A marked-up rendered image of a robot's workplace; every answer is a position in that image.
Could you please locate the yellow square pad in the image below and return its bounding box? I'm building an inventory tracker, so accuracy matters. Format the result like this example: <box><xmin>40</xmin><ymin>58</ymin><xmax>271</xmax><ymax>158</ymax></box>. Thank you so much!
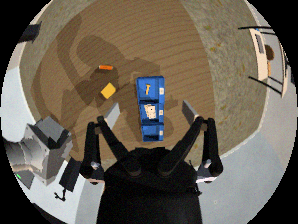
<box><xmin>101</xmin><ymin>83</ymin><xmax>116</xmax><ymax>99</ymax></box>

